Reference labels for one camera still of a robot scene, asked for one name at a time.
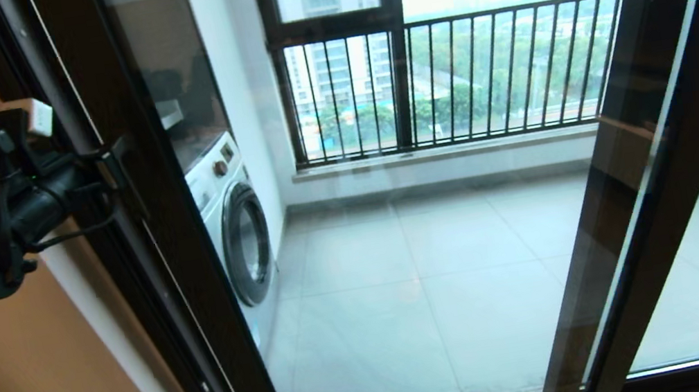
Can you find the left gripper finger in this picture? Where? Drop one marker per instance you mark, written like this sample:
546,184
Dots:
39,117
96,169

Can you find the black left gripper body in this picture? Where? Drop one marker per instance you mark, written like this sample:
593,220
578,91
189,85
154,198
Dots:
41,199

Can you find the dark brown sliding glass door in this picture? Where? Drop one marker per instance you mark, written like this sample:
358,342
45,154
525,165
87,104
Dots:
183,250

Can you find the dark brown niche panel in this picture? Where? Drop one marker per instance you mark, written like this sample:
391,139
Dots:
179,48

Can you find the white front-load washing machine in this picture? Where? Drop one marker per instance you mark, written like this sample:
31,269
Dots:
237,242

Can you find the long grey stone sill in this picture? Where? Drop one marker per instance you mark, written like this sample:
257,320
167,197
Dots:
441,153

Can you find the long black balcony railing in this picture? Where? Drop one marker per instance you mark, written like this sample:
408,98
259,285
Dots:
502,11

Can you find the dark brown fixed glass door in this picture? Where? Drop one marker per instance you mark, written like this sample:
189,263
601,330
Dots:
639,73

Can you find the white wall shelf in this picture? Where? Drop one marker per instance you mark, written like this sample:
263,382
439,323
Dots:
170,113

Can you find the black balcony window frame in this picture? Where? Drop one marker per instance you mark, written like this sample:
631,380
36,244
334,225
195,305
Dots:
404,75

